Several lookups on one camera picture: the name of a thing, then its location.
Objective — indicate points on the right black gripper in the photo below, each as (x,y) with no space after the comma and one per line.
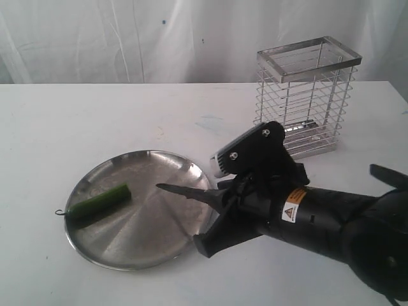
(280,204)

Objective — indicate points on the black handled knife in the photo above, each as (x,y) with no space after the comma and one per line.
(201,195)

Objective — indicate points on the green cucumber piece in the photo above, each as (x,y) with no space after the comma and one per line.
(89,211)

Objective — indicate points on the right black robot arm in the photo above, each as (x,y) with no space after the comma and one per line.
(368,233)

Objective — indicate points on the round stainless steel plate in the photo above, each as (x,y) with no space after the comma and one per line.
(153,226)

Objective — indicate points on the white backdrop curtain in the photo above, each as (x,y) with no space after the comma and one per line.
(45,42)

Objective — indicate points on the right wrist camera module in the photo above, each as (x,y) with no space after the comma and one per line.
(248,150)

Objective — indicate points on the chrome wire utensil holder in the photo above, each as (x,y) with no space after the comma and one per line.
(304,86)

